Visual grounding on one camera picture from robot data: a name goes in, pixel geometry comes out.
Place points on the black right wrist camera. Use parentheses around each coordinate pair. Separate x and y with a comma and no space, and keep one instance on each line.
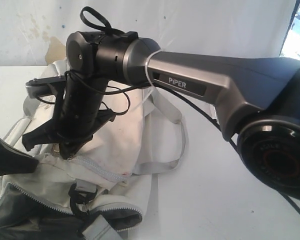
(43,87)

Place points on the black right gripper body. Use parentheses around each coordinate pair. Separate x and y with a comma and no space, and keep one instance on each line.
(80,106)

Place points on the white canvas backpack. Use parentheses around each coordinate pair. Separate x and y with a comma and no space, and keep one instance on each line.
(104,188)

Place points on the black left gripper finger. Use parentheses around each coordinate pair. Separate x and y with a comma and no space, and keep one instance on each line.
(13,161)

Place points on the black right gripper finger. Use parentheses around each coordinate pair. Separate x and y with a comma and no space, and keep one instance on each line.
(69,149)
(44,134)

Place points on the white backdrop curtain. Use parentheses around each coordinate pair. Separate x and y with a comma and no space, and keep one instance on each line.
(34,32)

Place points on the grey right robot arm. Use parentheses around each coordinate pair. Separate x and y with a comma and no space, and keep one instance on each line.
(257,99)

